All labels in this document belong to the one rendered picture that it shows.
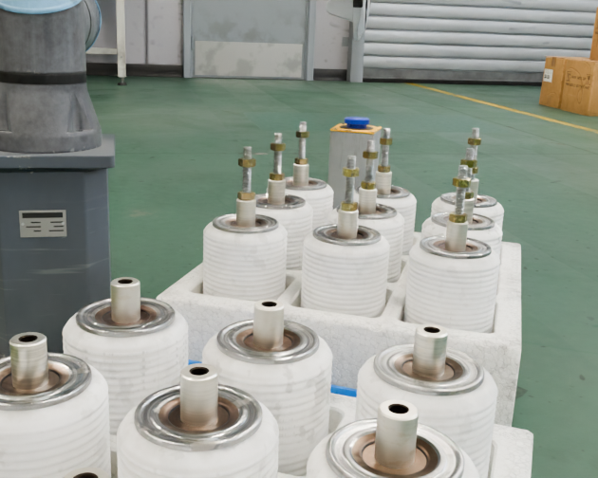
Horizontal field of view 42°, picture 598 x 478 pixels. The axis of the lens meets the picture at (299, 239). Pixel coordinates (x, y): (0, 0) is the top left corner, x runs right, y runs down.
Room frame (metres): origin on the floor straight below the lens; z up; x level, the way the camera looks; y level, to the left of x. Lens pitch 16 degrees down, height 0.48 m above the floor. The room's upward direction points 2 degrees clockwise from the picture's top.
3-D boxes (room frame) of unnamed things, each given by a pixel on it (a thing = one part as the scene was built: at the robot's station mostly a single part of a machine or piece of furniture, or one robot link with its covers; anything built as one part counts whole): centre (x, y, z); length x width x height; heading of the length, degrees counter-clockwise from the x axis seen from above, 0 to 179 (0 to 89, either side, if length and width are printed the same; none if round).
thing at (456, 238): (0.79, -0.17, 0.26); 0.02 x 0.02 x 0.03
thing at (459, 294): (0.79, -0.17, 0.16); 0.10 x 0.10 x 0.18
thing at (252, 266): (0.85, 0.06, 0.16); 0.10 x 0.10 x 0.18
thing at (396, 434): (0.37, -0.06, 0.26); 0.02 x 0.02 x 0.03
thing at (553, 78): (4.89, -1.66, 0.15); 0.30 x 0.24 x 0.30; 102
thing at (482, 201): (1.02, -0.23, 0.25); 0.08 x 0.08 x 0.01
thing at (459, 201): (0.79, -0.17, 0.30); 0.01 x 0.01 x 0.08
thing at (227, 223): (0.85, 0.06, 0.25); 0.08 x 0.08 x 0.01
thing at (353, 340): (0.93, -0.08, 0.09); 0.39 x 0.39 x 0.18; 75
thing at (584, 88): (4.56, -1.69, 0.15); 0.30 x 0.24 x 0.30; 12
